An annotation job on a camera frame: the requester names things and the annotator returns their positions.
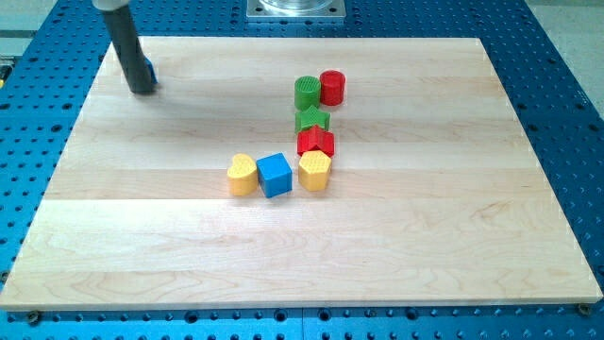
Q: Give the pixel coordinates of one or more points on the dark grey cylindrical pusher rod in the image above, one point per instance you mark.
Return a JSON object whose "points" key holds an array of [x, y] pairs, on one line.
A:
{"points": [[126, 43]]}

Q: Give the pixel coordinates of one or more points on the green star block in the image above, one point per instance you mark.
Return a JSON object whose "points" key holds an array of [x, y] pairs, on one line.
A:
{"points": [[310, 117]]}

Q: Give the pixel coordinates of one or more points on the red star block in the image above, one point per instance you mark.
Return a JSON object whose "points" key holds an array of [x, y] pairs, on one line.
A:
{"points": [[315, 138]]}

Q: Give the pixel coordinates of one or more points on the light wooden board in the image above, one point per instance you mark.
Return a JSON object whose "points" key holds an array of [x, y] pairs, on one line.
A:
{"points": [[435, 195]]}

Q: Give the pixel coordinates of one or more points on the blue block behind rod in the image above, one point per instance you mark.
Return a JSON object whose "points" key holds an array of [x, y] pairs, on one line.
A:
{"points": [[151, 70]]}

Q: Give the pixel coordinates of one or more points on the blue perforated metal base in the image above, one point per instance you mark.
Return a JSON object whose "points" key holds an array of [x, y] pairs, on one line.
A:
{"points": [[66, 46]]}

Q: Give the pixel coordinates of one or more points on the yellow heart block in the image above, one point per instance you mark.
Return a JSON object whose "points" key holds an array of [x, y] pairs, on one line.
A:
{"points": [[242, 175]]}

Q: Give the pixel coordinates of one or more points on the green cylinder block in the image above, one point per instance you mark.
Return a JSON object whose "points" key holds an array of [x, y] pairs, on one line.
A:
{"points": [[307, 90]]}

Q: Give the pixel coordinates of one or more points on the blue cube block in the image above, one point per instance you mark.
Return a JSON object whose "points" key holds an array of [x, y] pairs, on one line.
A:
{"points": [[275, 175]]}

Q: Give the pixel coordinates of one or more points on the red cylinder block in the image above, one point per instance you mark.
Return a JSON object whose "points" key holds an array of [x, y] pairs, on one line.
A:
{"points": [[332, 87]]}

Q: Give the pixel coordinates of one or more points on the yellow pentagon block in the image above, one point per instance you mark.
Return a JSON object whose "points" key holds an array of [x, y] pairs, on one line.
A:
{"points": [[313, 170]]}

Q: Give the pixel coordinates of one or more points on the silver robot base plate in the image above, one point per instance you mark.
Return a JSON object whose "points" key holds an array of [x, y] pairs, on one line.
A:
{"points": [[295, 9]]}

